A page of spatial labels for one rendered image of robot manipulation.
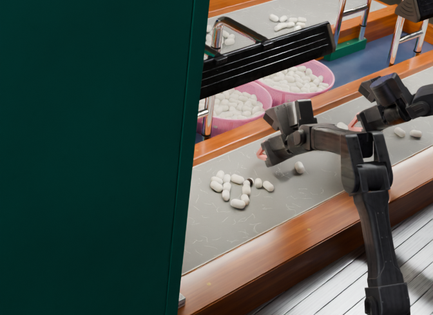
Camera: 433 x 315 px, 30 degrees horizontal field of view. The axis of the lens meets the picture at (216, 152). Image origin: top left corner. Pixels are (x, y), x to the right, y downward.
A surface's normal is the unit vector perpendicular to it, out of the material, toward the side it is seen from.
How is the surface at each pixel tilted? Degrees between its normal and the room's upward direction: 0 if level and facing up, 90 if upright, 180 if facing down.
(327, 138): 87
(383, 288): 46
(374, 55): 0
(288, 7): 0
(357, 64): 0
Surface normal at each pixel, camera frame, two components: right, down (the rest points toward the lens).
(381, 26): 0.67, 0.46
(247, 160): 0.10, -0.83
